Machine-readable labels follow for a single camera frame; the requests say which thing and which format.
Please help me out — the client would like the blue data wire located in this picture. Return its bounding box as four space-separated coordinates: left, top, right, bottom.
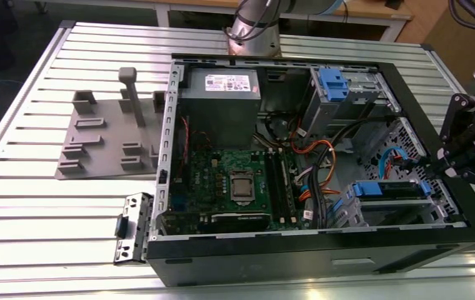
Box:
379 146 407 181

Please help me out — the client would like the hard disk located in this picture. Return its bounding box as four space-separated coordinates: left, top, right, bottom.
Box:
347 180 435 201

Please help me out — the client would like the metal disk bay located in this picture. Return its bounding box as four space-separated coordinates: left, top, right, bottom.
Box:
347 179 462 228

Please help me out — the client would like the metal optical drive cage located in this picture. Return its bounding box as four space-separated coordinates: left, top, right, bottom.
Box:
303 67 401 138

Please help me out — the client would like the wooden cabinet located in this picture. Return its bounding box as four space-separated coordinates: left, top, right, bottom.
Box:
395 0 475 85

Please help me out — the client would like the blue plastic drive latch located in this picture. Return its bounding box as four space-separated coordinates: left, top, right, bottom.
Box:
317 68 351 103

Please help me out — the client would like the black RAM slot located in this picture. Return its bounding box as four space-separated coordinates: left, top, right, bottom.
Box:
278 148 299 223
265 149 286 223

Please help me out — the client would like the silver CPU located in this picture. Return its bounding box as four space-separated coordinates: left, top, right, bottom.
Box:
232 178 255 198

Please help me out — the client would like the grey power supply unit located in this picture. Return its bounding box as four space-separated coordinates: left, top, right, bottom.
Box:
178 67 263 151

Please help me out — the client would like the black CPU socket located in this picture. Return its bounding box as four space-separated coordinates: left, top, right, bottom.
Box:
227 169 260 206

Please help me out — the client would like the green motherboard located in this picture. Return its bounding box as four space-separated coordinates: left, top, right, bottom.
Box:
168 149 313 232

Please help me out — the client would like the black graphics card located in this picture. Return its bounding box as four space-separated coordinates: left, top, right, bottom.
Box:
158 211 273 235

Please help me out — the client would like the black PC case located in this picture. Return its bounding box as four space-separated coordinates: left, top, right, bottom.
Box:
146 52 475 288

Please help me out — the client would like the grey parts rack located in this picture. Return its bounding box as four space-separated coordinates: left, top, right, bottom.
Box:
54 67 168 181

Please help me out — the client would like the black red power wire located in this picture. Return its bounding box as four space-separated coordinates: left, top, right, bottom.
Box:
390 154 430 173

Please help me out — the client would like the orange wire bundle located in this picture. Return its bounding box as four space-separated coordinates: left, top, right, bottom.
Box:
291 139 343 201

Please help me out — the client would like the thick black cable bundle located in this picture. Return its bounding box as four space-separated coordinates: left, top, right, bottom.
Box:
307 115 399 229

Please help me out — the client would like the thin red black wire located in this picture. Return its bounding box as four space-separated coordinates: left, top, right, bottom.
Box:
182 115 192 183

